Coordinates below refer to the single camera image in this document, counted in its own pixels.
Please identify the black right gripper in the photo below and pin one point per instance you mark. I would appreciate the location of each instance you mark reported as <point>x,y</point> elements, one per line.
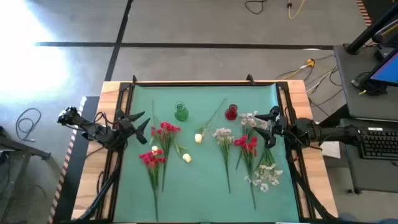
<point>278,126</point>

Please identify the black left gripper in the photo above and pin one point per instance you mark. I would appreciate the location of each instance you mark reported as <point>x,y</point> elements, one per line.
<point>126,126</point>

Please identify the red artificial flower bunch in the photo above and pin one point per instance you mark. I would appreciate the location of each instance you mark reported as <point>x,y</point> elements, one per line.
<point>245,143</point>
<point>166,128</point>
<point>150,160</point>

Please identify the yellow artificial tulip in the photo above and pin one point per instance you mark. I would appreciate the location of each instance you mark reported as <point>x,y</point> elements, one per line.
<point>154,150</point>
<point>198,138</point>
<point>186,158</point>

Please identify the white artificial flower bunch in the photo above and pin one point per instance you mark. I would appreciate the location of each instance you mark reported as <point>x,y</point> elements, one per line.
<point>224,133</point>
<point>267,179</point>
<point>248,119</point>

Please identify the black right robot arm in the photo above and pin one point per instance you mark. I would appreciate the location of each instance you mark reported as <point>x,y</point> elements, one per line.
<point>326,133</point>

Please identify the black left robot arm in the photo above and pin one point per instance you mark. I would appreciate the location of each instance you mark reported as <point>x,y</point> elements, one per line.
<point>93,132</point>

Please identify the red glass vase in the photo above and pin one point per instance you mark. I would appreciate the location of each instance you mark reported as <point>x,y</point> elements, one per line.
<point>231,115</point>

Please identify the green glass vase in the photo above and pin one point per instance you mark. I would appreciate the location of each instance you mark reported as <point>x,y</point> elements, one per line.
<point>181,115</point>

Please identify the clear glass vase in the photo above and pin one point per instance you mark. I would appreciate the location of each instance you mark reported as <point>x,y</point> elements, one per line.
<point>207,127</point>

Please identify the white paper sheet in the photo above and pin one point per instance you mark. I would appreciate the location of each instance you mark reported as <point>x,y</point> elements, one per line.
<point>332,151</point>

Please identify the green table mat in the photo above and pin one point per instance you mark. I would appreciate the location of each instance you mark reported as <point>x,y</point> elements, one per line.
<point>199,186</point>

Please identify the black floor mat striped edge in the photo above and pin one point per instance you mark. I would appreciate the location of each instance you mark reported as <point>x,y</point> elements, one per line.
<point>68,186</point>

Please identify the grey computer desk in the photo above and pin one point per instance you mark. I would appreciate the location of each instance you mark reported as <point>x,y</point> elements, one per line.
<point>357,93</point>

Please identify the black computer keyboard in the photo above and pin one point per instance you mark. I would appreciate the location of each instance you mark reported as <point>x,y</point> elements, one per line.
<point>379,143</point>

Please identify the grey keyboard shelf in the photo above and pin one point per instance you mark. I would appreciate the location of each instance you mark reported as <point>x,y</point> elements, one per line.
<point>373,174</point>

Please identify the computer monitor blue screen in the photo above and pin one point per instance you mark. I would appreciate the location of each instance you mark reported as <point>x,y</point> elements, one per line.
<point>388,71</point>

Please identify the black monitor pole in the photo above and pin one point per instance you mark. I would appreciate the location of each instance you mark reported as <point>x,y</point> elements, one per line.
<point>367,32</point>

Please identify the striped hazard tape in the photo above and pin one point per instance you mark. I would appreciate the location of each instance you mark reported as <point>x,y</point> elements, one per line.
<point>363,12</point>

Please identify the black diagonal frame strut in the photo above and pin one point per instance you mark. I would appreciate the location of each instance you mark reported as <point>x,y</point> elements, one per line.
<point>102,193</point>
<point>311,199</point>

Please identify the grey metal furniture frame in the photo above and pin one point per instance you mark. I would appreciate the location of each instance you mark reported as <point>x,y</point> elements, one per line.
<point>18,148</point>

